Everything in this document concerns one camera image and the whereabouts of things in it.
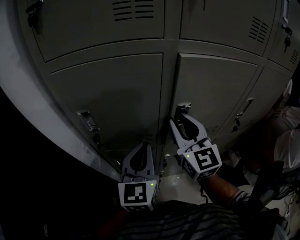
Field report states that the gray metal locker cabinet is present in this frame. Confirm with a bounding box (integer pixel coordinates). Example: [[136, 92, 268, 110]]
[[17, 0, 300, 183]]

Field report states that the dark locker key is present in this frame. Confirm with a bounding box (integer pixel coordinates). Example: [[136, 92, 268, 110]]
[[93, 130, 104, 150], [282, 23, 293, 53], [25, 0, 45, 30], [231, 118, 241, 134]]

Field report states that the person's right forearm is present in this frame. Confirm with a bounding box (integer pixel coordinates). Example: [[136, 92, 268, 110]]
[[200, 172, 252, 208]]

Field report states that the gray metal locker door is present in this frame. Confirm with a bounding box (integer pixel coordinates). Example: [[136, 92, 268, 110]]
[[172, 52, 259, 143]]

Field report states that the small locker door lock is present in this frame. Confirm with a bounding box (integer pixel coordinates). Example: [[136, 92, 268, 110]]
[[161, 153, 171, 169]]

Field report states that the person's striped shirt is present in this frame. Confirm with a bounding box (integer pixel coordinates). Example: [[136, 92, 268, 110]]
[[93, 200, 249, 240]]

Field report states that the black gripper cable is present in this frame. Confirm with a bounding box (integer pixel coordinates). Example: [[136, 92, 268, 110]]
[[199, 184, 210, 204]]

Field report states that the metal locker door handle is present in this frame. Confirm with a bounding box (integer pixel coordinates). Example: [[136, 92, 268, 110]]
[[176, 102, 192, 116], [236, 97, 255, 118], [76, 110, 101, 132]]

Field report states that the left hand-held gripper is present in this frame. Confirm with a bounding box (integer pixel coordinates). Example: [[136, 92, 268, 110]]
[[118, 142, 160, 213]]

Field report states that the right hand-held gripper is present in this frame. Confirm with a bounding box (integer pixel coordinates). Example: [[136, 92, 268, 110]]
[[168, 113, 223, 182]]

